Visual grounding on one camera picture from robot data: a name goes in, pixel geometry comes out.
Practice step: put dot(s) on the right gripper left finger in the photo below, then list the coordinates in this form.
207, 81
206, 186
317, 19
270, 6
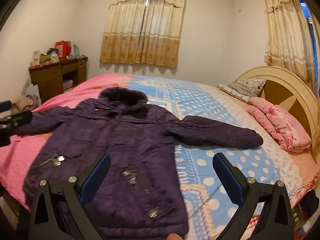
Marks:
47, 220

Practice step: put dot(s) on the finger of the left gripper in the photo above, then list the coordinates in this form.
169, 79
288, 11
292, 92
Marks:
19, 119
5, 106

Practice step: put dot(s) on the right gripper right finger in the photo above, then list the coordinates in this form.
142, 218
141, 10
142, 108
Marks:
275, 220

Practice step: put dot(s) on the purple quilted hooded jacket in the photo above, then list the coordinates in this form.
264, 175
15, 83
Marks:
140, 197

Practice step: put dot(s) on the dark wooden desk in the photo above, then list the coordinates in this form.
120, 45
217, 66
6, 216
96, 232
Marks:
50, 77

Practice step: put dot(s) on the white greeting card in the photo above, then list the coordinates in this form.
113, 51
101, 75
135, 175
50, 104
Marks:
36, 58

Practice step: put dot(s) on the pink and blue bedspread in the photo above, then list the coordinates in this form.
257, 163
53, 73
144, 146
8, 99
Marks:
207, 204

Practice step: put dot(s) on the red gift bag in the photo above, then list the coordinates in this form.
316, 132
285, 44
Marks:
63, 49

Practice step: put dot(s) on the folded pink floral blanket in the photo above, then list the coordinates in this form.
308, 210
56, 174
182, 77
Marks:
280, 125

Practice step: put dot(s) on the cream wooden headboard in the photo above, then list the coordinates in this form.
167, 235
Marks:
286, 89

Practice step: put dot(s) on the grey patterned pillow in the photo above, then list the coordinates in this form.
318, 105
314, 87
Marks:
243, 89

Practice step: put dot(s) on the beige centre window curtain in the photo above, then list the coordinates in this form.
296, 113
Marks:
143, 32

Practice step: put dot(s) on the beige window curtain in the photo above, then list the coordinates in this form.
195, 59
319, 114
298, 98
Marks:
143, 32
289, 43

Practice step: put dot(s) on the beige right window curtain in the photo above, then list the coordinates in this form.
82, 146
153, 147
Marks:
289, 43

